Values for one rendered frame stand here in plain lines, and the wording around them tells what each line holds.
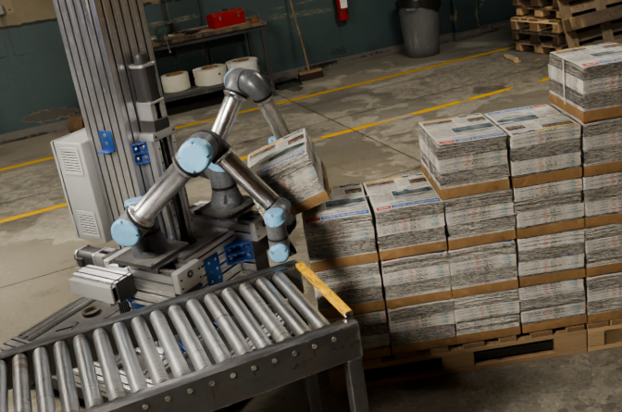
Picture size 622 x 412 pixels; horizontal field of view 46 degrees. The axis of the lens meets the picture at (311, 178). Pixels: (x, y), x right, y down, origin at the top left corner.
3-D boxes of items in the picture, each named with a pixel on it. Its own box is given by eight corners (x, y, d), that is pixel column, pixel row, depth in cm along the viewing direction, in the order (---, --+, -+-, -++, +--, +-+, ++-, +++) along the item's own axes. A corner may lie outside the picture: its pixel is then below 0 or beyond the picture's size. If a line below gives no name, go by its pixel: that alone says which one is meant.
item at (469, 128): (417, 124, 328) (417, 121, 327) (480, 113, 328) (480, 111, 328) (437, 147, 293) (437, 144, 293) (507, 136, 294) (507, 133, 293)
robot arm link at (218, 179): (218, 190, 326) (213, 161, 321) (204, 184, 336) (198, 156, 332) (242, 181, 332) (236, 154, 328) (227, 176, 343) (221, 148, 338)
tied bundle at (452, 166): (420, 171, 336) (416, 123, 328) (483, 161, 337) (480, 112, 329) (441, 201, 301) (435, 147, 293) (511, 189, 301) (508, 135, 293)
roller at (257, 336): (236, 293, 266) (229, 282, 264) (280, 355, 225) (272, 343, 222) (224, 301, 265) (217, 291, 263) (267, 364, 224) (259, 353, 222)
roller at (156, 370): (145, 324, 256) (143, 312, 255) (175, 395, 214) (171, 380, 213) (131, 329, 255) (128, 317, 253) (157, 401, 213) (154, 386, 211)
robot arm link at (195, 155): (140, 239, 291) (226, 144, 273) (126, 256, 277) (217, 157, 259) (116, 219, 289) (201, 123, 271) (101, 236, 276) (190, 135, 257)
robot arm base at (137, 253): (124, 255, 298) (118, 233, 295) (151, 240, 309) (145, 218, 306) (150, 261, 289) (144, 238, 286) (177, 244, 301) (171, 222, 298)
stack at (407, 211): (323, 346, 364) (297, 190, 336) (556, 309, 365) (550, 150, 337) (329, 394, 327) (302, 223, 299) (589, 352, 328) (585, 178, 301)
